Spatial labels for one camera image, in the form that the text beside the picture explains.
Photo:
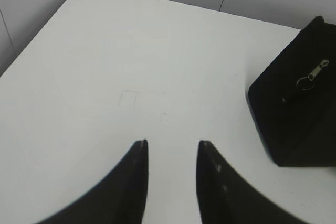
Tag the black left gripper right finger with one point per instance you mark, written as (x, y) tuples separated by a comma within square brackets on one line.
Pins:
[(225, 197)]

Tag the black tote bag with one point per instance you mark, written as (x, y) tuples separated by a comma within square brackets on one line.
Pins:
[(300, 133)]

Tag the silver zipper pull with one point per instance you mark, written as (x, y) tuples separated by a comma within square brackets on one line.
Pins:
[(304, 84)]

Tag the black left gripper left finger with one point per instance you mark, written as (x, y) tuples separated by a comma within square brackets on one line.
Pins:
[(120, 197)]

